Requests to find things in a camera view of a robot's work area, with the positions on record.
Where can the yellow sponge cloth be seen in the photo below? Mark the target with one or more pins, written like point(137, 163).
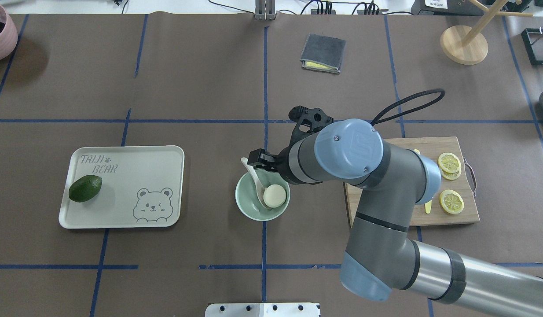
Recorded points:
point(308, 65)

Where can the front lemon slice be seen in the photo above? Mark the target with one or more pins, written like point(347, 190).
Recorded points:
point(449, 163)

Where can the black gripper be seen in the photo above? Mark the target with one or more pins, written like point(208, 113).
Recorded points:
point(284, 164)

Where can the pink bowl with ice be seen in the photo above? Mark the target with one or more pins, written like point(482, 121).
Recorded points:
point(9, 34)

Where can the light green bowl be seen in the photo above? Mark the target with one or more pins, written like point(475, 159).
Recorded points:
point(248, 202)

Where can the wooden cutting board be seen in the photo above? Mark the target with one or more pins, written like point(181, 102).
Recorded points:
point(433, 148)

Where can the white plastic spoon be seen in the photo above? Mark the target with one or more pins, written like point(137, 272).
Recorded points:
point(260, 189)

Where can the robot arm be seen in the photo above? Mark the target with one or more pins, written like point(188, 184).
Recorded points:
point(379, 257)

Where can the upper lemon slice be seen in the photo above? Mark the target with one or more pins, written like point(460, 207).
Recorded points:
point(451, 202)

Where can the rear overlapped lemon slice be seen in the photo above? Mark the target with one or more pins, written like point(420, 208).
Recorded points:
point(451, 176)

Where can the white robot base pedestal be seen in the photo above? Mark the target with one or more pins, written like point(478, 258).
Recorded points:
point(264, 309)

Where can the wooden mug tree stand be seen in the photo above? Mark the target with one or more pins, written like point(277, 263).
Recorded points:
point(466, 45)

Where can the dark tray with glasses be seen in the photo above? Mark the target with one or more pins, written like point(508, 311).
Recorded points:
point(533, 43)

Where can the grey folded cloth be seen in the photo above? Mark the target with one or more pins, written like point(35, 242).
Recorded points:
point(325, 50)

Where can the aluminium frame post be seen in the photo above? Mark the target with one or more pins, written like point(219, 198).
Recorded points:
point(265, 10)

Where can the white bear tray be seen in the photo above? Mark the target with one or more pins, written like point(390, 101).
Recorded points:
point(141, 187)

